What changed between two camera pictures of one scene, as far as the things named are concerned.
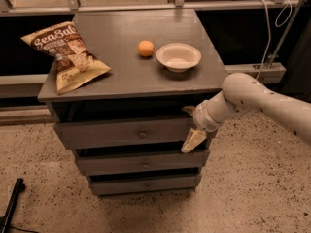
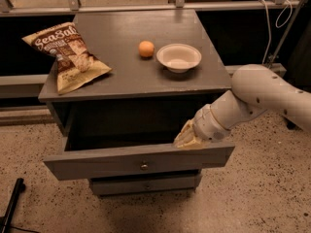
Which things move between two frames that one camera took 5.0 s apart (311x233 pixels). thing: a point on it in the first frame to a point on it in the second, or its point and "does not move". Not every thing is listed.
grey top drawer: x=126 y=134 to x=118 y=161
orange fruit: x=146 y=48 does not move
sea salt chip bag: x=76 y=64 does not move
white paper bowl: x=178 y=57 does not move
